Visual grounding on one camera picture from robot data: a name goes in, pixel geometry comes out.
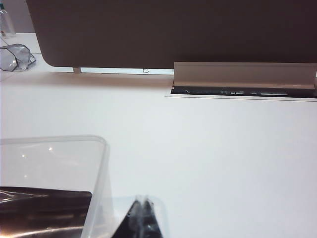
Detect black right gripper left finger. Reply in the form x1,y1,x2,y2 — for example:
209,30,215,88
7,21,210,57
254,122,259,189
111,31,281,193
112,200,143,238

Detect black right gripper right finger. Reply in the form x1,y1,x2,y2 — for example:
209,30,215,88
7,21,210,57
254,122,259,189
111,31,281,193
142,200,164,238

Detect metal ice scoop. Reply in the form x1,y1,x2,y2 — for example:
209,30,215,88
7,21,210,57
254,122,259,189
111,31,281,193
0,187,93,238

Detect rectangular transparent plastic container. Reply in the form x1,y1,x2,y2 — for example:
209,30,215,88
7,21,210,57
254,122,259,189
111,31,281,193
0,135,117,238

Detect brown desk partition panel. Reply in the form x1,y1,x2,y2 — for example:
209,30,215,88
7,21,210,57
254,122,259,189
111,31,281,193
26,0,317,68

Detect octagonal black-rimmed glass cup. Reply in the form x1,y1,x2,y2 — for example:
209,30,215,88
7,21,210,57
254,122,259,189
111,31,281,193
0,43,37,71

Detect white cable tray flap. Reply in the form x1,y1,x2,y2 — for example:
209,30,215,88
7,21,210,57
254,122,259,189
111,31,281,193
170,61,317,99

